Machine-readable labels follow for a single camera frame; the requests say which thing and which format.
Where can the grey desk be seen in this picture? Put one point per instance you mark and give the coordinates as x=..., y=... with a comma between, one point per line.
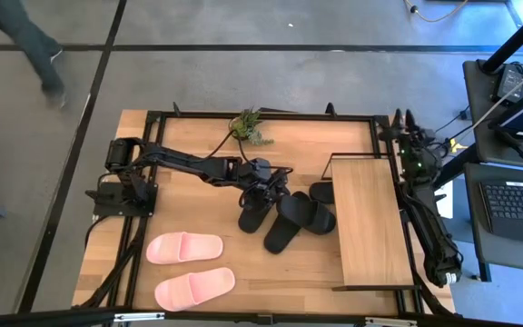
x=479, y=113

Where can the wooden shelf with black legs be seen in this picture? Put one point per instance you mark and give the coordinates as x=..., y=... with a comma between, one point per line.
x=370, y=218

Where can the yellow tape piece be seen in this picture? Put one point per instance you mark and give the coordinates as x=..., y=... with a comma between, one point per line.
x=456, y=145

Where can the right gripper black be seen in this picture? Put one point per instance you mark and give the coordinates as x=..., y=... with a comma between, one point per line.
x=409, y=141

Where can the small potted green plant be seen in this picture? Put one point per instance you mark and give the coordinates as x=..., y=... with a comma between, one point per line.
x=245, y=129

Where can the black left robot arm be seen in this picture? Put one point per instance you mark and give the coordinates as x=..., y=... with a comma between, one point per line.
x=184, y=163

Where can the black metal table frame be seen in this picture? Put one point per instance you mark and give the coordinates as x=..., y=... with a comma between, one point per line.
x=289, y=116

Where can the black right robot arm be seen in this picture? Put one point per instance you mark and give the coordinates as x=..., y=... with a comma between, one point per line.
x=438, y=245

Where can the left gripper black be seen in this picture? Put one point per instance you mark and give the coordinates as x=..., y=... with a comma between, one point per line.
x=268, y=179

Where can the person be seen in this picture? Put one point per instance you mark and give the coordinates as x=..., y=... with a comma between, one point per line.
x=30, y=41

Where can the black power adapter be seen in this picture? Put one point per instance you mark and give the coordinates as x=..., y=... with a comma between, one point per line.
x=511, y=82

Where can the black metal pole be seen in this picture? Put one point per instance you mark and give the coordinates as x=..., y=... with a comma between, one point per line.
x=516, y=38

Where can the silver metal bracket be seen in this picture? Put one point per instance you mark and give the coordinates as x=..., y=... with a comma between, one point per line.
x=391, y=321
x=139, y=316

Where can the black laptop keyboard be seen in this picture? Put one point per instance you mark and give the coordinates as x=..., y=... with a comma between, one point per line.
x=516, y=209

